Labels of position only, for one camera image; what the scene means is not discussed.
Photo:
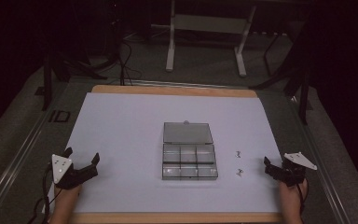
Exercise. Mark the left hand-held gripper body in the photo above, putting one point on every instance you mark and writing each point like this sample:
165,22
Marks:
70,177

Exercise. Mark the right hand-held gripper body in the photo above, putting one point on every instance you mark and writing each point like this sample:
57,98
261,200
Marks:
292,175

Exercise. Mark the small metal screw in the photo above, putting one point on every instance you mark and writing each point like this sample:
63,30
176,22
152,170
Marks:
238,154
239,172

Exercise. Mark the clear plastic compartment box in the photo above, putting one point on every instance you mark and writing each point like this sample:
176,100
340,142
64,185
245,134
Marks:
189,152

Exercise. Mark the person's left hand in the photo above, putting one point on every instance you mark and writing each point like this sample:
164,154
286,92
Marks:
66,197

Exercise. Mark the person's right hand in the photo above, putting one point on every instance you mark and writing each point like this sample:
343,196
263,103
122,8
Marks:
290,197

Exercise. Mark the white paper sheet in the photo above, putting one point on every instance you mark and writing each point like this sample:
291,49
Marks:
127,149

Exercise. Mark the black tripod stand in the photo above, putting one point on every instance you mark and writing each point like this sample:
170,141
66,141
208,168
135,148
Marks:
59,67
298,81

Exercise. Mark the metal floor rail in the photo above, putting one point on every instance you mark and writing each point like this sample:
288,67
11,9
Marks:
323,161
15,161

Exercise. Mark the black floor bracket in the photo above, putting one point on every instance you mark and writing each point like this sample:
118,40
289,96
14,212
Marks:
59,116

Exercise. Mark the white metal desk frame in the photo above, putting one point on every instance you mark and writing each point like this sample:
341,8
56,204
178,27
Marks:
209,23

